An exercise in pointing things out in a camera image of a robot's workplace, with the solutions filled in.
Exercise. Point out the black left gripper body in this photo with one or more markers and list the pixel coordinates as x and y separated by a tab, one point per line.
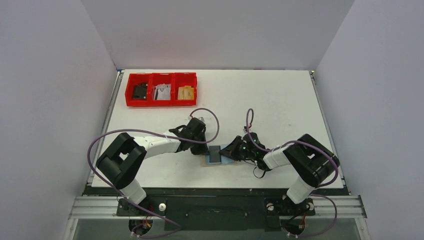
200	144

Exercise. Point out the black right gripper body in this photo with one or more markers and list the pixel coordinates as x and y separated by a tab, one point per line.
234	148

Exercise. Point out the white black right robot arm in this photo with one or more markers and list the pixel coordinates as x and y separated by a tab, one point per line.
315	165

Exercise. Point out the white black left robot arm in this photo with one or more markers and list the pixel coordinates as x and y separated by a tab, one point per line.
122	159

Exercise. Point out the yellow cards in bin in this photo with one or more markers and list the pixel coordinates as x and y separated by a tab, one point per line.
186	93

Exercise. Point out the white cards in bin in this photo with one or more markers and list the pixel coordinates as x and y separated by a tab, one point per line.
162	92

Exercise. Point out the black cards in bin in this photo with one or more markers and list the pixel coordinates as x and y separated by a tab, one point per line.
140	91

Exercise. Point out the red three-compartment bin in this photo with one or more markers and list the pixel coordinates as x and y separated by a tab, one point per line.
175	89

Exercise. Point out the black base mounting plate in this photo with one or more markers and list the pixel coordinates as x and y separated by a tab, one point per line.
224	221

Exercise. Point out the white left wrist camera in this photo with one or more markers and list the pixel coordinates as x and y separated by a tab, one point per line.
201	118

